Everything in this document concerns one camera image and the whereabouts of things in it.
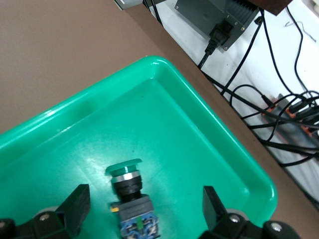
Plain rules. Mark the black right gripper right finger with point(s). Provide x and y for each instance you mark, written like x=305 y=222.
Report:
x=214 y=214

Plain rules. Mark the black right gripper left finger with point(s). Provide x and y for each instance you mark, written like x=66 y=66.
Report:
x=74 y=211

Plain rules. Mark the green mushroom push button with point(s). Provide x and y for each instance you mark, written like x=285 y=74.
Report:
x=129 y=191

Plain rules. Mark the green plastic tray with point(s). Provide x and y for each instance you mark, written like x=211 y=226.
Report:
x=187 y=139

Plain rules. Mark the orange power strip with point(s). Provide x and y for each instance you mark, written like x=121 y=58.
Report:
x=299 y=117

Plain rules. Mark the grey power supply box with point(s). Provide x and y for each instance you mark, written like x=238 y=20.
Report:
x=199 y=17

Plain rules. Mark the dark brown panel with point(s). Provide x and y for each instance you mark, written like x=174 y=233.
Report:
x=274 y=6

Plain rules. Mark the grey metal camera bracket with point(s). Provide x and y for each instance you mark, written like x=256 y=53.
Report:
x=129 y=3

